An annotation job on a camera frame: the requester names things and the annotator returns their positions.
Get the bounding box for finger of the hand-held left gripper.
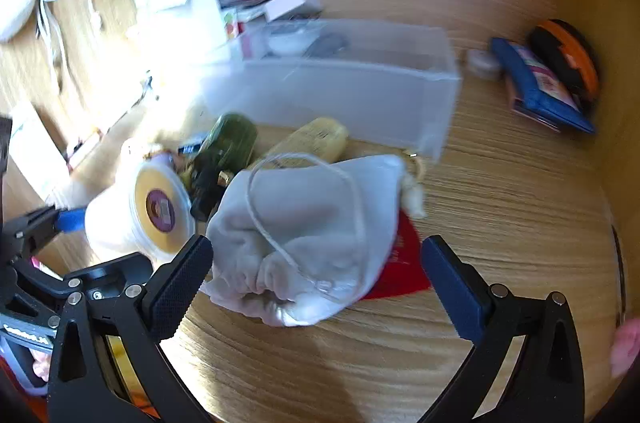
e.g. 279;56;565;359
10;206;87;254
65;253;153;299

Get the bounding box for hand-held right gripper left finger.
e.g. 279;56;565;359
47;234;216;423

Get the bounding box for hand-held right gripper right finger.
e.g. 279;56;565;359
417;235;586;423

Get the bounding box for red drawstring pouch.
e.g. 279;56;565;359
360;208;433;301

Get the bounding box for round jar with yellow lid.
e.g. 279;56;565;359
84;156;197;264

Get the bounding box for white drawstring pouch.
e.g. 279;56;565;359
205;153;426;328

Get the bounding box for yellow lotion bottle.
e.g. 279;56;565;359
250;117;349;171

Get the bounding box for clear plastic storage bin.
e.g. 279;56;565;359
200;19;462;161

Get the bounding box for wooden desktop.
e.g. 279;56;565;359
0;0;640;423

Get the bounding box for white paper sheets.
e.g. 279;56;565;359
7;100;71;199

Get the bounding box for green spray bottle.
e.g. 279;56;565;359
189;113;258;221

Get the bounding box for pink soft object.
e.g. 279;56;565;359
610;318;640;376

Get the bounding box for pink booklet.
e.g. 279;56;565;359
505;76;563;133

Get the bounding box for blue zipper pouch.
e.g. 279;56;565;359
490;37;597;135

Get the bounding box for small tape roll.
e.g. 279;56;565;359
467;48;501;79

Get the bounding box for fruit sticker sheet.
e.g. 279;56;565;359
225;8;242;41

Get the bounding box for white bowl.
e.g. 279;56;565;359
267;28;321;56

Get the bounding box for black orange round case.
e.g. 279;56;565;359
527;19;601;101

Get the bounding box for dark small item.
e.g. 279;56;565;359
305;33;348;59

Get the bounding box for small white pink box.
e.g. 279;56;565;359
263;0;323;23

